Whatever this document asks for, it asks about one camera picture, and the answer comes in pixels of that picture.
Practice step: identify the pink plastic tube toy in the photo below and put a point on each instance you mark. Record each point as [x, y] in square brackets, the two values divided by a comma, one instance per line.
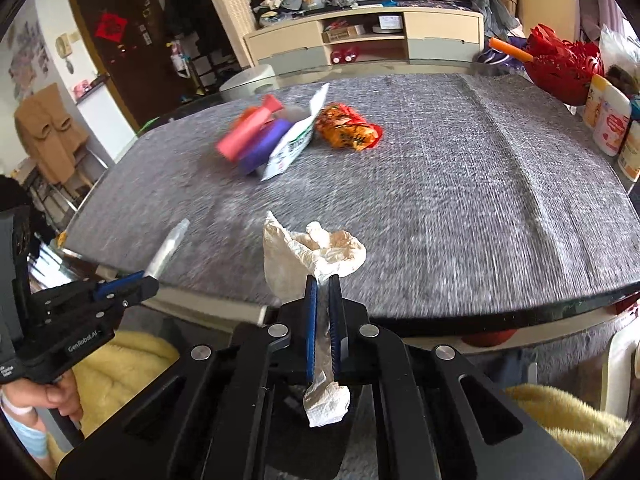
[242, 133]

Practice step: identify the brown coat on chair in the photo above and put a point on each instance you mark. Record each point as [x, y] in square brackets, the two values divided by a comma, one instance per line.
[49, 134]

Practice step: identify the yellow lotion bottle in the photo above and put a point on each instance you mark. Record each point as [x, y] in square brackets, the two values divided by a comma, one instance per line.
[596, 91]

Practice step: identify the yellow fluffy blanket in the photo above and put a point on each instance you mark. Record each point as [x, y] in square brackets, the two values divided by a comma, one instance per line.
[115, 373]

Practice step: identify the purple bag on floor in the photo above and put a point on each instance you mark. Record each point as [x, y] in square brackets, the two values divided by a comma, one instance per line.
[491, 56]

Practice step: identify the beige TV cabinet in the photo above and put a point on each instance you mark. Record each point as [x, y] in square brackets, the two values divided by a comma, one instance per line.
[369, 34]

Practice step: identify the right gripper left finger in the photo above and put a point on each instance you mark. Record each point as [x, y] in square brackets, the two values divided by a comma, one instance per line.
[310, 325]

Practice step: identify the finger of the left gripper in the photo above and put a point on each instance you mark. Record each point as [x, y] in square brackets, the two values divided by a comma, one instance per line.
[109, 289]
[147, 288]

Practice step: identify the grey woven table mat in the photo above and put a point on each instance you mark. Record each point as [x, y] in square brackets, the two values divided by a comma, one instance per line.
[485, 195]

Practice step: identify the dark wooden door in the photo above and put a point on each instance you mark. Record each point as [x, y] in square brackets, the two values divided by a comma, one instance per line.
[139, 72]

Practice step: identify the white side cabinet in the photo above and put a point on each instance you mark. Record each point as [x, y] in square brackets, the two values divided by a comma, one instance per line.
[106, 121]

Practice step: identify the white tissue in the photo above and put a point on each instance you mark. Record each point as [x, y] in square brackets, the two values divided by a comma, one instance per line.
[289, 258]

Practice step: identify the orange stick in basket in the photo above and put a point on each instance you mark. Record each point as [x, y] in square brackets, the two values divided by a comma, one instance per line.
[510, 49]

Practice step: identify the clear plastic wrapper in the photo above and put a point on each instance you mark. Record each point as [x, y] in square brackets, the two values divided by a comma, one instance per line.
[169, 246]

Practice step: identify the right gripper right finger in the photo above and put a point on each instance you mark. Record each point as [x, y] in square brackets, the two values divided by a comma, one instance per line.
[338, 327]

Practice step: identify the purple round container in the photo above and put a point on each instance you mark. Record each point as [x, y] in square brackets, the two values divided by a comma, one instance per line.
[258, 151]

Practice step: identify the red plastic basket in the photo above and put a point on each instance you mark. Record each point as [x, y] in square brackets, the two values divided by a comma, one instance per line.
[561, 67]

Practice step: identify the person's left hand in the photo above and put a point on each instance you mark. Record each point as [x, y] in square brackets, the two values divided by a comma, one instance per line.
[25, 397]

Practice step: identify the red door decoration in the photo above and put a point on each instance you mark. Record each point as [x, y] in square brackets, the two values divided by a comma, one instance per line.
[111, 27]

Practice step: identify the orange snack wrapper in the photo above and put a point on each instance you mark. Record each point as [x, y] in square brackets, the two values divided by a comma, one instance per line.
[342, 127]

